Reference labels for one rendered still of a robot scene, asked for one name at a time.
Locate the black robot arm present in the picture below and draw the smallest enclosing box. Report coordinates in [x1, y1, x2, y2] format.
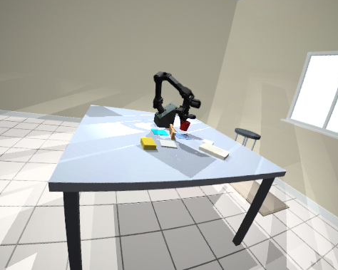
[153, 71, 201, 115]

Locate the yellow rectangular block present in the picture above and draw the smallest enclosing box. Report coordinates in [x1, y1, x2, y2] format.
[140, 137, 156, 150]

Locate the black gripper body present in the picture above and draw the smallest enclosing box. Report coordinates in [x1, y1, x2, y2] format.
[173, 105, 196, 120]

